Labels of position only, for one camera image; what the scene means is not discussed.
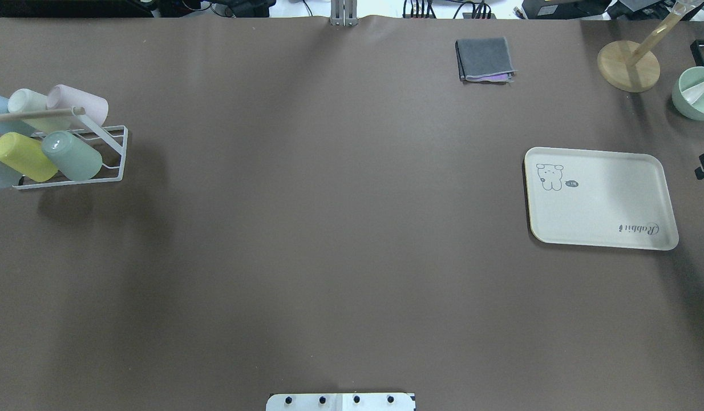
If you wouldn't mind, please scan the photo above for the cream rabbit tray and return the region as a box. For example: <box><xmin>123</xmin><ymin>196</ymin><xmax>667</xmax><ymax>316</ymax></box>
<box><xmin>523</xmin><ymin>147</ymin><xmax>679</xmax><ymax>251</ymax></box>

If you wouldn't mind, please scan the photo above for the green plastic cup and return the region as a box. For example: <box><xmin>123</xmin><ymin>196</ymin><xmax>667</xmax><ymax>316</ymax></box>
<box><xmin>40</xmin><ymin>131</ymin><xmax>103</xmax><ymax>180</ymax></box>

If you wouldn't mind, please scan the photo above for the wooden cup stand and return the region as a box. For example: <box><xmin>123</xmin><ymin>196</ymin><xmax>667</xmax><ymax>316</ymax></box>
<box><xmin>597</xmin><ymin>1</ymin><xmax>704</xmax><ymax>93</ymax></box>

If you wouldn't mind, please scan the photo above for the pink plastic cup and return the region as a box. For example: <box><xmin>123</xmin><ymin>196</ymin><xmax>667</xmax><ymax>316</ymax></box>
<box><xmin>46</xmin><ymin>85</ymin><xmax>109</xmax><ymax>126</ymax></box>

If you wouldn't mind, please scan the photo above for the yellow plastic cup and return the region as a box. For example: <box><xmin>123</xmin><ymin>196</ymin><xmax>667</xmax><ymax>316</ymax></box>
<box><xmin>0</xmin><ymin>132</ymin><xmax>58</xmax><ymax>182</ymax></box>

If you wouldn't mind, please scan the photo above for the cream plastic cup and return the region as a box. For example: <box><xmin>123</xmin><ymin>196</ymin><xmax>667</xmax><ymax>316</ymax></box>
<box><xmin>7</xmin><ymin>88</ymin><xmax>71</xmax><ymax>134</ymax></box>

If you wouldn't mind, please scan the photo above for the light blue plastic cup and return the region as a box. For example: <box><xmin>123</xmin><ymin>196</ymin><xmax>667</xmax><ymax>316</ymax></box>
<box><xmin>0</xmin><ymin>96</ymin><xmax>35</xmax><ymax>137</ymax></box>

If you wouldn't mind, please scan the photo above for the folded grey cloth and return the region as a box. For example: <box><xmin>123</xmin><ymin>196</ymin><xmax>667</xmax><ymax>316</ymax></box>
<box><xmin>455</xmin><ymin>37</ymin><xmax>516</xmax><ymax>83</ymax></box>

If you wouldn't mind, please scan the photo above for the green bowl with spoon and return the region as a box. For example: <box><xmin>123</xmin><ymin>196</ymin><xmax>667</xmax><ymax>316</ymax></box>
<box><xmin>671</xmin><ymin>67</ymin><xmax>704</xmax><ymax>120</ymax></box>

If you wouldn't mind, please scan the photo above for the aluminium frame post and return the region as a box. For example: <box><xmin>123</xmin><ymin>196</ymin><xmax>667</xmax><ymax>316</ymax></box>
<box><xmin>329</xmin><ymin>0</ymin><xmax>359</xmax><ymax>27</ymax></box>

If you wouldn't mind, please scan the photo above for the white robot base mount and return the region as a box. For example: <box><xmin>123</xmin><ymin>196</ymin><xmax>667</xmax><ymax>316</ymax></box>
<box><xmin>265</xmin><ymin>392</ymin><xmax>417</xmax><ymax>410</ymax></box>

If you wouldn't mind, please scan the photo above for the white wire cup rack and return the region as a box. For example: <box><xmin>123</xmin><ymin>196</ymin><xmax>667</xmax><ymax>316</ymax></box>
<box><xmin>0</xmin><ymin>106</ymin><xmax>130</xmax><ymax>191</ymax></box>

